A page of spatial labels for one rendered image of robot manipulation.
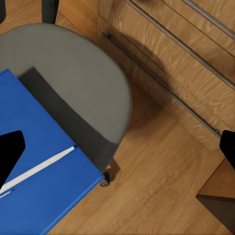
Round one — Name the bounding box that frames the pen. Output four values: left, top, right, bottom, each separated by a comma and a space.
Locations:
0, 147, 74, 194

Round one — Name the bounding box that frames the swivel chair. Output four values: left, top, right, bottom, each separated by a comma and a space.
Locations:
0, 0, 133, 187

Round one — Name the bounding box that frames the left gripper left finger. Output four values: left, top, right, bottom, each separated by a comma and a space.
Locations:
0, 130, 25, 189

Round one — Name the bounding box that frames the folder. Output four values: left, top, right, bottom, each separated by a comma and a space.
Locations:
0, 68, 104, 235

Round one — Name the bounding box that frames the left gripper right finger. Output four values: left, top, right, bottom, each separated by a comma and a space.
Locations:
219, 130, 235, 169

